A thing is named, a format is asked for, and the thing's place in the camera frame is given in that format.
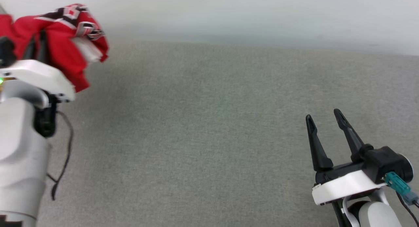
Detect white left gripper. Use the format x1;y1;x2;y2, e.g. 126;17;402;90
0;29;76;103

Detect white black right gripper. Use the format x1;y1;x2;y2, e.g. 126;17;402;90
305;108;387;206

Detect red white jersey garment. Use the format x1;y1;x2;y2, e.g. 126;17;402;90
0;4;109;93

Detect teal cable connector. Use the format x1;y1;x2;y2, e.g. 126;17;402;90
384;171;419;206

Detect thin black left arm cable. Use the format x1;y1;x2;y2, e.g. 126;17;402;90
46;111;74;201

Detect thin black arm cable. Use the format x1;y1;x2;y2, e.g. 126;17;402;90
46;111;74;201
394;190;419;227

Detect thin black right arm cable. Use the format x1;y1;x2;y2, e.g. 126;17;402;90
394;190;419;227

